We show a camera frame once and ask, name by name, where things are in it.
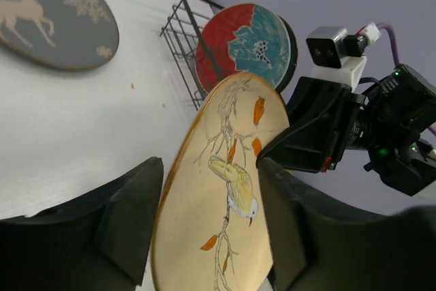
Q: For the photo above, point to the black wire dish rack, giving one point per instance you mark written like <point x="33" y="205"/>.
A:
<point x="183" y="36"/>

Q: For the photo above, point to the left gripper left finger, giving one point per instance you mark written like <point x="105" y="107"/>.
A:
<point x="97" y="241"/>

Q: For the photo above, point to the orange woven basket plate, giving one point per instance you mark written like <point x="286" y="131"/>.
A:
<point x="293" y="58"/>

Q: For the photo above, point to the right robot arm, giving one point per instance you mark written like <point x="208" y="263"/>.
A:
<point x="387" y="120"/>

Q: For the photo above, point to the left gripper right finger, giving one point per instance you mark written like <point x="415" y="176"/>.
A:
<point x="320" y="243"/>

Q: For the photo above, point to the beige bird branch plate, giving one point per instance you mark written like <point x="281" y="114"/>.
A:
<point x="210" y="231"/>

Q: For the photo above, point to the grey deer plate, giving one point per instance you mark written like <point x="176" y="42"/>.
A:
<point x="64" y="34"/>

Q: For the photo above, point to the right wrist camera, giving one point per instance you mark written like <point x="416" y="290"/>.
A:
<point x="339" y="56"/>

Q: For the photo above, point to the red and teal floral plate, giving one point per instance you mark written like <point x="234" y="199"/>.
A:
<point x="247" y="38"/>

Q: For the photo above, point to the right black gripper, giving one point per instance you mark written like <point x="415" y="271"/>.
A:
<point x="386" y="120"/>

